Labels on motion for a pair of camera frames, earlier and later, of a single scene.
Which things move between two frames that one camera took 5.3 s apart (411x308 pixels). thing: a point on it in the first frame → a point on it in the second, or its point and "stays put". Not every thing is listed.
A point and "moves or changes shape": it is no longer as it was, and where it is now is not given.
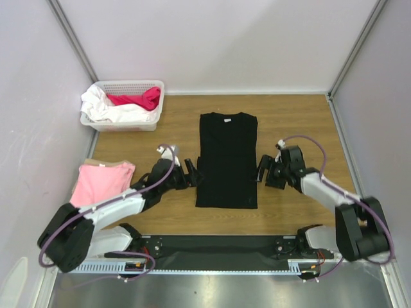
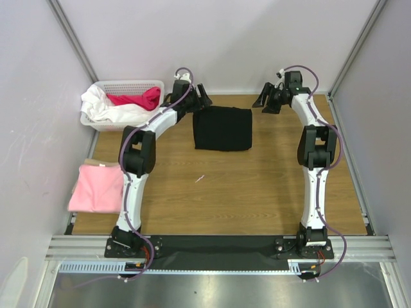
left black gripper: (193, 176) → (205, 100)
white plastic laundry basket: (133, 88) stays put
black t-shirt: (227, 163) moves or changes shape
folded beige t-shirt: (90, 162) stays put
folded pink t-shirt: (97, 182) stays put
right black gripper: (273, 175) → (271, 99)
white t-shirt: (97, 105) stays put
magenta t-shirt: (149, 99) stays put
